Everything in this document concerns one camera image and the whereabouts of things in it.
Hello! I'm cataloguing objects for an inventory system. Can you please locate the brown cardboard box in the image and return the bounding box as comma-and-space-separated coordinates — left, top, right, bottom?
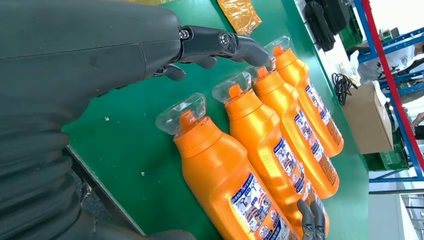
341, 82, 395, 156

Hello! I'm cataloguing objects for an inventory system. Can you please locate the clear plastic bag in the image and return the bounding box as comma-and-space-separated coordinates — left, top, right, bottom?
337, 61, 362, 87

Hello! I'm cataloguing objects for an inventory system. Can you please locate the black cable bundle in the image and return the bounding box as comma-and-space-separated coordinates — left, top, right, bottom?
331, 72, 359, 107

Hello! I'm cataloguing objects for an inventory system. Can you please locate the white table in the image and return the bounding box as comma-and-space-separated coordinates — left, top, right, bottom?
368, 188, 424, 240

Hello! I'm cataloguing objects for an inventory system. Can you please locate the black equipment case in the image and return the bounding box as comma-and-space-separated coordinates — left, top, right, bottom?
319, 0, 351, 36

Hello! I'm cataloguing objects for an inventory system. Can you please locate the white tissue paper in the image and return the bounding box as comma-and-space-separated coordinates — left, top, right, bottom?
372, 79, 390, 100

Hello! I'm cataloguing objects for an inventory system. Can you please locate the yellow plastic-wrapped board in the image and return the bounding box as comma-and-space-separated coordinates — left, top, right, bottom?
127, 0, 263, 37

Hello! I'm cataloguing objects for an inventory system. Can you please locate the black remote controller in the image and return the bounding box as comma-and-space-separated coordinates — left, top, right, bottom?
304, 0, 336, 53

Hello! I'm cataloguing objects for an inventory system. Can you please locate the person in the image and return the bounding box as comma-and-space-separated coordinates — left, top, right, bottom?
347, 43, 424, 84

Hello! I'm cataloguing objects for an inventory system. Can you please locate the blue metal rack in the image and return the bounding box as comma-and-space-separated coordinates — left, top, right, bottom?
352, 0, 424, 183

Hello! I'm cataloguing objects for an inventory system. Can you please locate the red metal pole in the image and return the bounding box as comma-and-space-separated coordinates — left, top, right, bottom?
361, 0, 424, 171

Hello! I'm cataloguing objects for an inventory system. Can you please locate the orange detergent bottle clear cap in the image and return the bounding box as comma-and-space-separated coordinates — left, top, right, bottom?
211, 71, 330, 238
263, 35, 345, 158
246, 57, 340, 200
154, 92, 301, 240

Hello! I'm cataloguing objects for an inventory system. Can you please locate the green plastic crate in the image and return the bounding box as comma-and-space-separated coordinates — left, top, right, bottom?
362, 130, 411, 172
337, 4, 364, 51

